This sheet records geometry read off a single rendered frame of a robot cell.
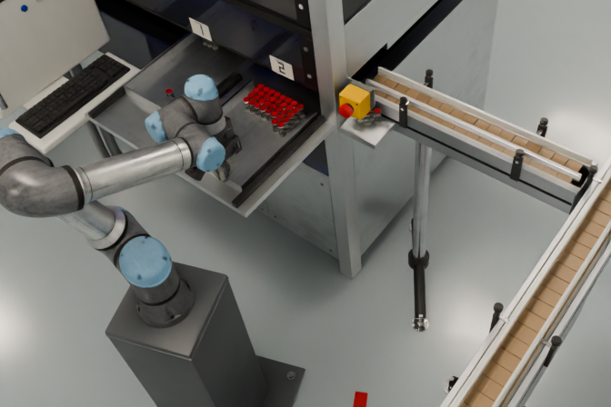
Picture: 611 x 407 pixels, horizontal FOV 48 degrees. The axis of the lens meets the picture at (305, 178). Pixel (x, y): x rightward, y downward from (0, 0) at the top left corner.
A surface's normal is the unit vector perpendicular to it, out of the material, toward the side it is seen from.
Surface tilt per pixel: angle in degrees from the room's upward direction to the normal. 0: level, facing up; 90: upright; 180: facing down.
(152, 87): 0
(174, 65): 0
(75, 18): 90
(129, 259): 7
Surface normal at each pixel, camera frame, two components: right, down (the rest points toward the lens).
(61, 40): 0.77, 0.43
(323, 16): -0.63, 0.64
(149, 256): -0.01, -0.56
